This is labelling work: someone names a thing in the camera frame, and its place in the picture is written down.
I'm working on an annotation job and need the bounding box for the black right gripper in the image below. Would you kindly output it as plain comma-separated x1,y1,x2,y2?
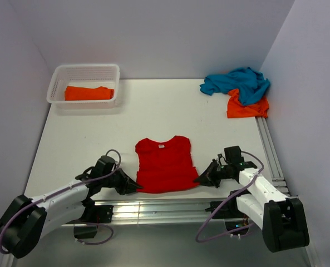
194,159,232,188

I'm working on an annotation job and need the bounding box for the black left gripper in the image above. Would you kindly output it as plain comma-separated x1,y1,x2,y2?
101,167,142,195

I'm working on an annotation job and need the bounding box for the red t shirt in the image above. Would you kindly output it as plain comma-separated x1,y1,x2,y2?
135,136,199,194

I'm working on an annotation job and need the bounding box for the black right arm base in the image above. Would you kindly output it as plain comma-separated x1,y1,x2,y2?
205,200,249,235

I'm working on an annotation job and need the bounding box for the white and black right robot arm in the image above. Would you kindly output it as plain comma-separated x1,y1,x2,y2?
195,161,310,253

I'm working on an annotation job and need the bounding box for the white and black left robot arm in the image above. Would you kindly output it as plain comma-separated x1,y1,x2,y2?
0,167,141,259

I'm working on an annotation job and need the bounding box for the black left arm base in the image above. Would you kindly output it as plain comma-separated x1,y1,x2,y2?
72,205,113,239

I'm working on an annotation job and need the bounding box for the rolled orange t shirt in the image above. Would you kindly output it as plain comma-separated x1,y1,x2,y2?
64,86,115,101

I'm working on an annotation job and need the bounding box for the blue t shirt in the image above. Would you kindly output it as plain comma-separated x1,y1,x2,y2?
200,67,270,106

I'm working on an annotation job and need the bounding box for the white plastic basket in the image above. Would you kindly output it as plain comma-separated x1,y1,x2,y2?
46,64,120,110

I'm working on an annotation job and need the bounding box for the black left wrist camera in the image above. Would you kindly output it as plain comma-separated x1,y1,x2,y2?
93,155,116,177

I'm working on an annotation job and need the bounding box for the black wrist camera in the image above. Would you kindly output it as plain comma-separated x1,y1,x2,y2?
213,146,244,165
93,155,116,177

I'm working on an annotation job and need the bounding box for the aluminium rail frame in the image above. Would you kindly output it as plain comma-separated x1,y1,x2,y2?
0,116,321,267

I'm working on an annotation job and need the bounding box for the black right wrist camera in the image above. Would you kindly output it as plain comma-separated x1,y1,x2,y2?
213,146,244,165

